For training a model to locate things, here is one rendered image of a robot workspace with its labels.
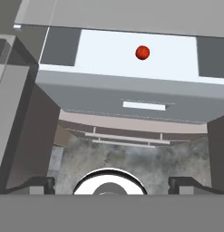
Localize grey fridge door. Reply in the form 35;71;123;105
0;33;39;194

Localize white drawer handle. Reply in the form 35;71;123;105
122;101;167;112

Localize grey fridge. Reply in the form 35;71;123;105
13;0;224;40

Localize pale long cupboard handle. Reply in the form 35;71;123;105
83;126;171;146

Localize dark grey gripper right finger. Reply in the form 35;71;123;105
168;176;220;196

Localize beige cupboard front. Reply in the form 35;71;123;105
57;108;209;143

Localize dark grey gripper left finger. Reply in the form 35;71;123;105
4;176;56;196

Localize white round object black rim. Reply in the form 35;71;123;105
73;167;149;196

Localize red round fruit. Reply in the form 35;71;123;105
134;44;151;61

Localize grey fridge drawer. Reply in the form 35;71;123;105
35;26;224;125

